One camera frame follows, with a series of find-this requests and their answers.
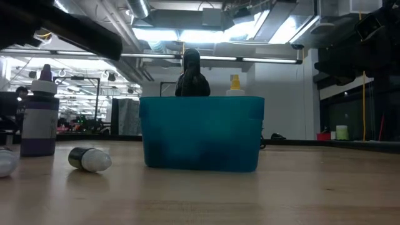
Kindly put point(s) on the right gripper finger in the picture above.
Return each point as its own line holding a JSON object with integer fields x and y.
{"x": 342, "y": 72}
{"x": 343, "y": 50}

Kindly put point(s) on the large purple food coloring bottle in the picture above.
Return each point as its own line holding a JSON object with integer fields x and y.
{"x": 40, "y": 125}

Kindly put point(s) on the large yellow food coloring bottle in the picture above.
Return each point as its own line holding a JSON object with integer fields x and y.
{"x": 235, "y": 84}

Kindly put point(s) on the small black food coloring bottle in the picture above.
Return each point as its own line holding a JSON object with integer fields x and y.
{"x": 92, "y": 160}

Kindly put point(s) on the small red food coloring bottle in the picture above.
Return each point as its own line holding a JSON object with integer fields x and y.
{"x": 6, "y": 162}

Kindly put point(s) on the teal plastic bin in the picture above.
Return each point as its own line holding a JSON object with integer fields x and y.
{"x": 200, "y": 134}

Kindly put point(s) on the white ceiling box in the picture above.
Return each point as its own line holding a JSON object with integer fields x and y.
{"x": 359, "y": 6}

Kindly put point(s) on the green plastic container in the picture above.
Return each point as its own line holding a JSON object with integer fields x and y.
{"x": 341, "y": 132}

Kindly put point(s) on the small white cup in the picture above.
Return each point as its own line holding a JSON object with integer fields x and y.
{"x": 333, "y": 135}

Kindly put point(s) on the red plastic container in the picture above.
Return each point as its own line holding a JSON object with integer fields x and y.
{"x": 323, "y": 136}

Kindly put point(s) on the long tube light fixture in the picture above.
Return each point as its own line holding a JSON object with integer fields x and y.
{"x": 147, "y": 55}

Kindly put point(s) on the person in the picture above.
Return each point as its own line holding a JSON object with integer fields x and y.
{"x": 22, "y": 92}

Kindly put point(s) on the black and grey cabinet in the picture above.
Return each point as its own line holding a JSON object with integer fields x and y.
{"x": 128, "y": 115}

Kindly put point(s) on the black screen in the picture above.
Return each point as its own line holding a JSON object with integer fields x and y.
{"x": 6, "y": 103}

